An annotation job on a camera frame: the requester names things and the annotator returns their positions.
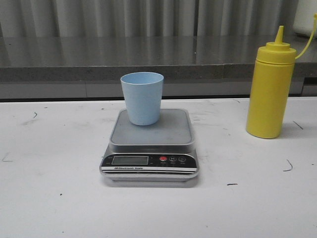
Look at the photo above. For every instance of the light blue plastic cup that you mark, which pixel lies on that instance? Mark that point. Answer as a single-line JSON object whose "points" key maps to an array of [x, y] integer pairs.
{"points": [[142, 93]]}

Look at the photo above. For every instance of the yellow squeeze bottle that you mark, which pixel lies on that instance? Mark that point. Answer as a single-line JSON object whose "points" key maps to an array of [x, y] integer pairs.
{"points": [[271, 81]]}

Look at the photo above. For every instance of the silver electronic kitchen scale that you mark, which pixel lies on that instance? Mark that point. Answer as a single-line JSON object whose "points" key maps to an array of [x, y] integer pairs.
{"points": [[159, 155]]}

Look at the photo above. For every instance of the grey stone counter ledge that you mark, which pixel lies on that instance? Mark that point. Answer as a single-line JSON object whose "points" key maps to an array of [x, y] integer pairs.
{"points": [[90, 68]]}

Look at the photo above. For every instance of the white container in background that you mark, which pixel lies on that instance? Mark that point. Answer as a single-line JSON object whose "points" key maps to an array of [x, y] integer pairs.
{"points": [[304, 17]]}

